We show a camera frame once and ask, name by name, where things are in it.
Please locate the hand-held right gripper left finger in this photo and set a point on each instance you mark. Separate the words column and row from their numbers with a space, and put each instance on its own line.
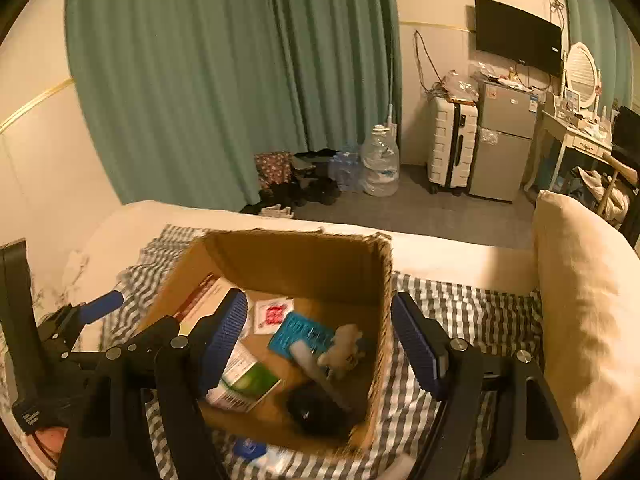
column 222, row 345

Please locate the floral bag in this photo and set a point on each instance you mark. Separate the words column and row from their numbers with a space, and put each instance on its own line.
column 272, row 170

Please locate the black round object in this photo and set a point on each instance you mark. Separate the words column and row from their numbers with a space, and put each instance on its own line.
column 315, row 410

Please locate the narrow green curtain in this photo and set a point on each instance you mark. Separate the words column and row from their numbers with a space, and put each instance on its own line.
column 600, row 25

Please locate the white printed sachet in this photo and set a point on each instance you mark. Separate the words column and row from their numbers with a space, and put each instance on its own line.
column 272, row 316

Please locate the grey small fridge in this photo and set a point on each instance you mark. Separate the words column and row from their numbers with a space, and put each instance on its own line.
column 500, row 160

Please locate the pale plastic comb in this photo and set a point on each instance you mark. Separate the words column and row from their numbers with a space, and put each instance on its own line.
column 320, row 375

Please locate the red medicine box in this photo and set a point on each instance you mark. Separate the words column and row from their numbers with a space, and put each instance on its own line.
column 200, row 300

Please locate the pack of water bottles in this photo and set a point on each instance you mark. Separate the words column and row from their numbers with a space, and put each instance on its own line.
column 345, row 167

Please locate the black chair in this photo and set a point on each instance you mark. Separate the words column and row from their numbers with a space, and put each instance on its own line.
column 627, row 130

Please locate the green checked blanket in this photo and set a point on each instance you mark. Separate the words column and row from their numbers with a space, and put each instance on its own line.
column 475, row 310

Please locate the clear plastic bag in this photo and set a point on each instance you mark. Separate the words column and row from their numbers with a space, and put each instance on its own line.
column 460, row 85

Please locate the large clear water jug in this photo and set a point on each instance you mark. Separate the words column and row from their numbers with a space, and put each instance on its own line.
column 380, row 165

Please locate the white suitcase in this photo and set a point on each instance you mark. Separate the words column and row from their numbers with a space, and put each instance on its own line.
column 450, row 145

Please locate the brown cardboard box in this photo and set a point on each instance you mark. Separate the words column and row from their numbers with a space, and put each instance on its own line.
column 310, row 265

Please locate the blue label plastic jar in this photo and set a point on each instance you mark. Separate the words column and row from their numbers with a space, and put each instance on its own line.
column 250, row 449

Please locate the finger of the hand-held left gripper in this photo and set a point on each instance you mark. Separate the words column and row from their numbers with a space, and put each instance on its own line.
column 102, row 305

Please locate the black wall television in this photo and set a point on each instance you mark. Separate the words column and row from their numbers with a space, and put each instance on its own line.
column 515, row 35

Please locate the floral bed sheet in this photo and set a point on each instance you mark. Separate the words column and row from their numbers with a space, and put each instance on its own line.
column 75, row 270

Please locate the white green medicine box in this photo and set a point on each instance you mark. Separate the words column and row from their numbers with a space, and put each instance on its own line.
column 250, row 382

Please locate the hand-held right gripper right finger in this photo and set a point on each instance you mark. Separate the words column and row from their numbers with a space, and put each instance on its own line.
column 417, row 345

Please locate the pile of dark shoes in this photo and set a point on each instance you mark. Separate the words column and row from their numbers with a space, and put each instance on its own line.
column 310, row 192

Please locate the white dressing table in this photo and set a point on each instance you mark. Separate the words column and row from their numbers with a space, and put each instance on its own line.
column 585, row 142

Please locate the teal blister pack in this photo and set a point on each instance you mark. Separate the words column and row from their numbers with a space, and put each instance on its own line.
column 300, row 332

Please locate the wide green curtain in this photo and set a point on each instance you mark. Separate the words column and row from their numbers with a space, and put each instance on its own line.
column 200, row 85

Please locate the beige pillow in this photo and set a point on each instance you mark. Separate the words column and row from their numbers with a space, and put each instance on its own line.
column 590, row 310

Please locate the white oval mirror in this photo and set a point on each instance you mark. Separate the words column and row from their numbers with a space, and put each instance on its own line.
column 582, row 72

